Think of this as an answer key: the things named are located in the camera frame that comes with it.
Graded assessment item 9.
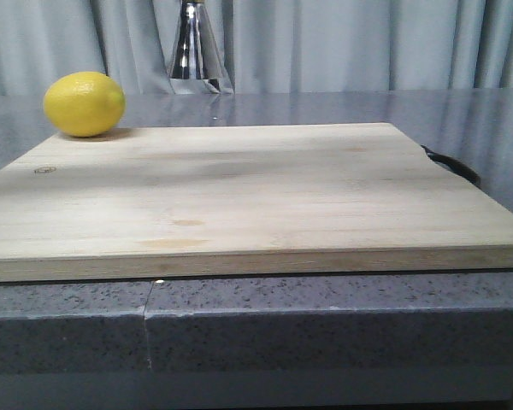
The grey curtain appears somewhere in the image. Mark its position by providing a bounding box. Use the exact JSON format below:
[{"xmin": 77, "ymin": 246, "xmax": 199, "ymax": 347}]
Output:
[{"xmin": 0, "ymin": 1, "xmax": 513, "ymax": 96}]

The silver metal jigger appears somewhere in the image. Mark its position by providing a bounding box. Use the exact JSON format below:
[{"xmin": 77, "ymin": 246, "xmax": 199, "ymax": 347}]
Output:
[{"xmin": 168, "ymin": 1, "xmax": 223, "ymax": 80}]

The light wooden cutting board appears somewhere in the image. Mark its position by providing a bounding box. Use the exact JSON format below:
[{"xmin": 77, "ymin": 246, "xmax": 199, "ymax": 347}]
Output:
[{"xmin": 0, "ymin": 123, "xmax": 513, "ymax": 282}]

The black cutting board handle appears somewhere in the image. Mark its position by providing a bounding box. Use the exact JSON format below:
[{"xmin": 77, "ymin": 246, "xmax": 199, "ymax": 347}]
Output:
[{"xmin": 422, "ymin": 145, "xmax": 481, "ymax": 188}]

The yellow lemon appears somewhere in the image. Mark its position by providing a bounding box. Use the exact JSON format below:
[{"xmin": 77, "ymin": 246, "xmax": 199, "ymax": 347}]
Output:
[{"xmin": 43, "ymin": 71, "xmax": 126, "ymax": 138}]

